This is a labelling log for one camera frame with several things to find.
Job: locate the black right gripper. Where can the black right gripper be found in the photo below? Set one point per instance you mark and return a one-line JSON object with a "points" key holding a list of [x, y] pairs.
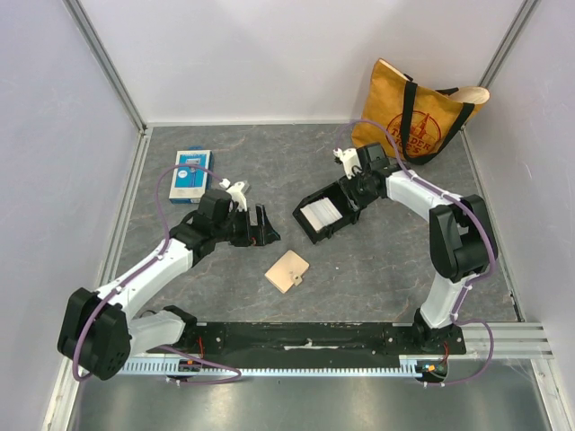
{"points": [[349, 197]]}

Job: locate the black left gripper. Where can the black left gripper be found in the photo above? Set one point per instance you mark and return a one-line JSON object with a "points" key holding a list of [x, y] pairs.
{"points": [[255, 235]]}

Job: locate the black plastic card box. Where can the black plastic card box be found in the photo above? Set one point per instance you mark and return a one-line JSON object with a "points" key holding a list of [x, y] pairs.
{"points": [[334, 192]]}

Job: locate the beige leather card holder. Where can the beige leather card holder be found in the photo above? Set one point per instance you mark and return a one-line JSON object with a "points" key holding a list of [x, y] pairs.
{"points": [[287, 271]]}

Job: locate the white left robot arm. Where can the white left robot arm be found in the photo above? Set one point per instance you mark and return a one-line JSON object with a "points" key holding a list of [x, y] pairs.
{"points": [[101, 330]]}

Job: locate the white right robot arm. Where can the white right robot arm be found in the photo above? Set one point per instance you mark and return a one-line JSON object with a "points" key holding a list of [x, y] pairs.
{"points": [[461, 244]]}

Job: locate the stack of white cards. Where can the stack of white cards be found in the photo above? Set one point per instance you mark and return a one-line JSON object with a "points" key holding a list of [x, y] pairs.
{"points": [[321, 213]]}

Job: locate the yellow Trader Joe's tote bag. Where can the yellow Trader Joe's tote bag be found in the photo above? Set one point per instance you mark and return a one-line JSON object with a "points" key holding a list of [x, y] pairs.
{"points": [[412, 121]]}

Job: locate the blue razor package box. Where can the blue razor package box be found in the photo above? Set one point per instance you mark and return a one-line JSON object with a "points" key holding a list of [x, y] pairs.
{"points": [[190, 181]]}

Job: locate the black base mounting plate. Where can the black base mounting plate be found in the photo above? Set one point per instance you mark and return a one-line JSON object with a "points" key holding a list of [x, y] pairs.
{"points": [[316, 344]]}

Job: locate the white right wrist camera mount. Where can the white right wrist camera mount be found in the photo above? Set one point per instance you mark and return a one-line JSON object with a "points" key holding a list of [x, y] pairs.
{"points": [[349, 160]]}

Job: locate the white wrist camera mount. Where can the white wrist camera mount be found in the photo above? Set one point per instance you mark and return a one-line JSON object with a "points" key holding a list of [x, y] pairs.
{"points": [[349, 160], [237, 191]]}

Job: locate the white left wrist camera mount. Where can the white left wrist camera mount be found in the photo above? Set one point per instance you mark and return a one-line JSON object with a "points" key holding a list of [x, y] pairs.
{"points": [[237, 191]]}

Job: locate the grey slotted cable duct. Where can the grey slotted cable duct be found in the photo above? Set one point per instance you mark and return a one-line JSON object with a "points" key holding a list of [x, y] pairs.
{"points": [[176, 366]]}

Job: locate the aluminium corner post right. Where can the aluminium corner post right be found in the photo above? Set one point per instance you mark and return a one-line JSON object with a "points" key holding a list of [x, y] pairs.
{"points": [[520, 21]]}

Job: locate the aluminium corner post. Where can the aluminium corner post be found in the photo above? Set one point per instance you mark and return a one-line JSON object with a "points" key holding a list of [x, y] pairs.
{"points": [[95, 44], [520, 21]]}

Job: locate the aluminium corner post left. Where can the aluminium corner post left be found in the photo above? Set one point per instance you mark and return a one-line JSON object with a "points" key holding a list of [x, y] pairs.
{"points": [[95, 44]]}

